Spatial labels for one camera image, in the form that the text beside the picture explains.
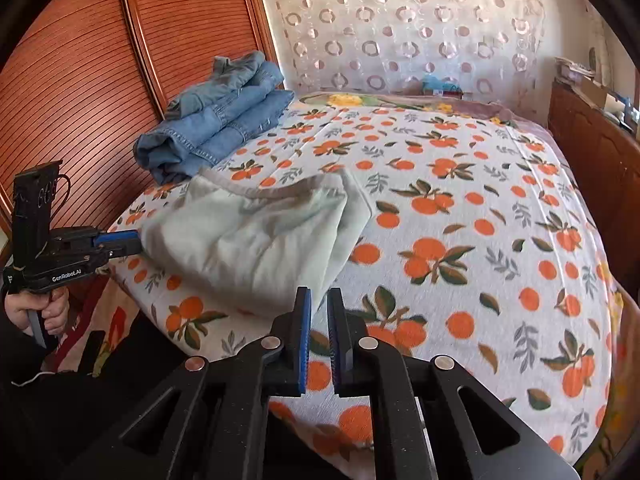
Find folded blue jeans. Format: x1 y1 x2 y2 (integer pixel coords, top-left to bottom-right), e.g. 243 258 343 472
134 89 296 186

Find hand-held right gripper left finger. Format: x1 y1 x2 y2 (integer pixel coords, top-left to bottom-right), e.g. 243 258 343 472
60 287 314 480

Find light blue denim garment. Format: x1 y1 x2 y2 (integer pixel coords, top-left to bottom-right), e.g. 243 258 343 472
166 51 285 122

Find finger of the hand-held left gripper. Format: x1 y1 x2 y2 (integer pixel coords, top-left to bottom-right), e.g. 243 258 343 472
102 239 144 260
95 229 141 246

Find person's left hand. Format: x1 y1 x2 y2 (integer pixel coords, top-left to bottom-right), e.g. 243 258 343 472
5 287 71 336

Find person's dark clothing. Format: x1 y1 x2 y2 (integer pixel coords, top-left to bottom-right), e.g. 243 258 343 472
0 305 201 480

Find brown wooden cabinet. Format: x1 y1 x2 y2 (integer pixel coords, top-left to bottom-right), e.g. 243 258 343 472
547 82 640 303

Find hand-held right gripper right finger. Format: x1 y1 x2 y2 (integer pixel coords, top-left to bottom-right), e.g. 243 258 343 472
326 287 581 480

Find cardboard box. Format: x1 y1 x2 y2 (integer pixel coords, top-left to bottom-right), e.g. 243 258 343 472
570 77 627 111

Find blue packet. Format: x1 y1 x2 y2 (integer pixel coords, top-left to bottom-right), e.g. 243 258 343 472
420 76 464 99

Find orange fruit print bedspread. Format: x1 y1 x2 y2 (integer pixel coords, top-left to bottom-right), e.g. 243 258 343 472
110 91 622 480

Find sheer circle pattern curtain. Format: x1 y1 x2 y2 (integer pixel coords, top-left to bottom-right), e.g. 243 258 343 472
252 0 552 100

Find reddish wooden slatted wardrobe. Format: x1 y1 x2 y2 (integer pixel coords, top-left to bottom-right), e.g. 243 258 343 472
0 0 279 261

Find pale green pants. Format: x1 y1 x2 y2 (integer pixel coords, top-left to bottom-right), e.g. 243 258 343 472
140 166 374 319

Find stack of papers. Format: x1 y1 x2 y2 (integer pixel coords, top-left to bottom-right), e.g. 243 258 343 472
555 55 597 82

